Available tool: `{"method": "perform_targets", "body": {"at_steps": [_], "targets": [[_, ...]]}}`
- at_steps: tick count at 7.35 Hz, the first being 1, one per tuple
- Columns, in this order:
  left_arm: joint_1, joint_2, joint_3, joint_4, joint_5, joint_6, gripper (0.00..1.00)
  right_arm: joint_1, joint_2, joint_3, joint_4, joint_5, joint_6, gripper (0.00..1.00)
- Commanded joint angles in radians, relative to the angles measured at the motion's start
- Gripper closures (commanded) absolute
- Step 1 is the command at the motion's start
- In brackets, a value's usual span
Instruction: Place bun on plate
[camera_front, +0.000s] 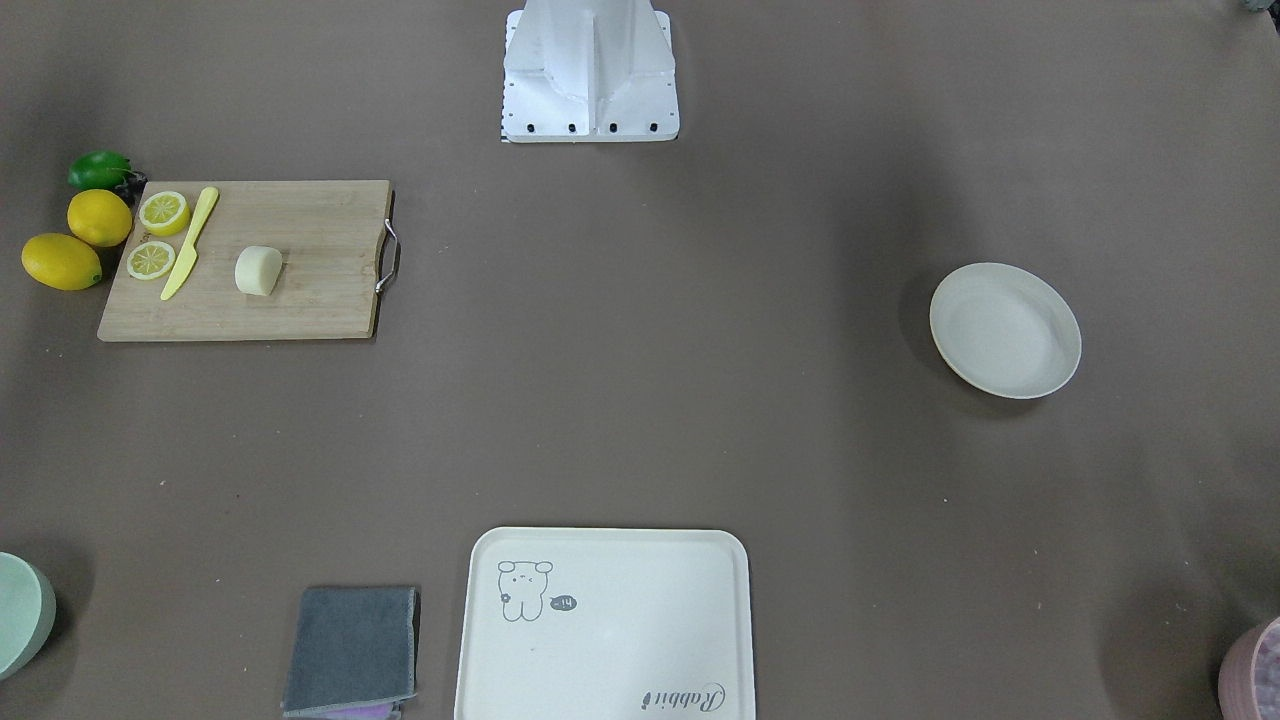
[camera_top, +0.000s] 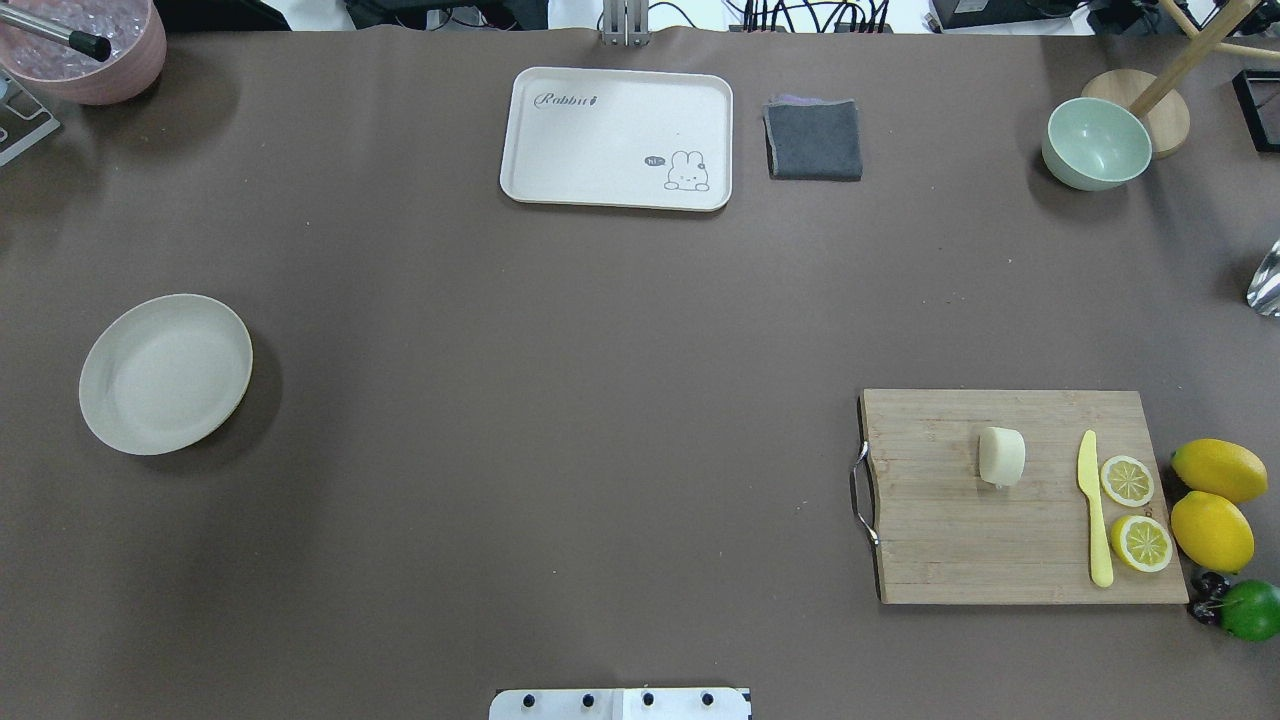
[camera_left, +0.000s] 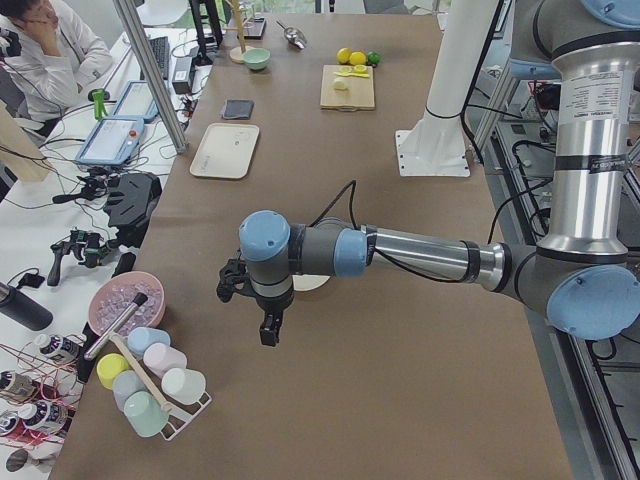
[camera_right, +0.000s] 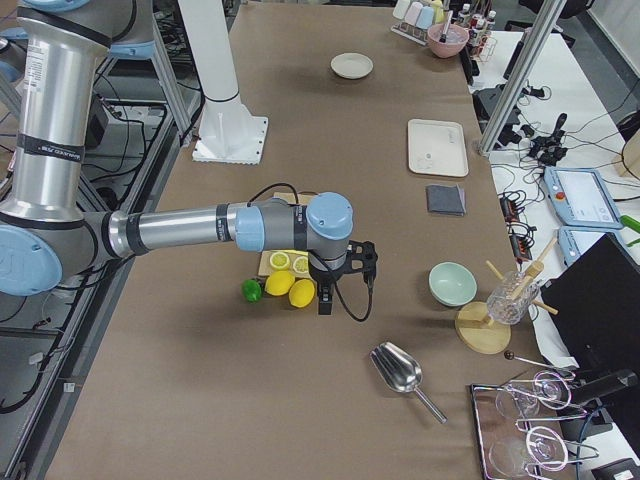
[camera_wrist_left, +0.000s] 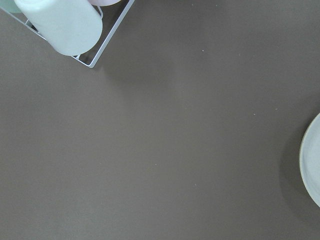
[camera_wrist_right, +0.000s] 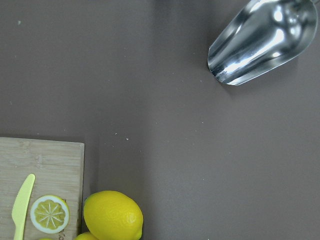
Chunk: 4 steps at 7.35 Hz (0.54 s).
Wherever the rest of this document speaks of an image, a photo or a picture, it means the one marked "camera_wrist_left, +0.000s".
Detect pale green cup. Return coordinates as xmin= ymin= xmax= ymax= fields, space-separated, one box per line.
xmin=15 ymin=0 xmax=103 ymax=56

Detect pale pink cup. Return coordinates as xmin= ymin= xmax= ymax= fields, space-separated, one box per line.
xmin=88 ymin=0 xmax=121 ymax=7

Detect cream round plate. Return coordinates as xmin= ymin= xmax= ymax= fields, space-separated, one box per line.
xmin=299 ymin=114 xmax=320 ymax=207

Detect mint green cup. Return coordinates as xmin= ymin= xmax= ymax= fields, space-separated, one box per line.
xmin=0 ymin=0 xmax=21 ymax=14

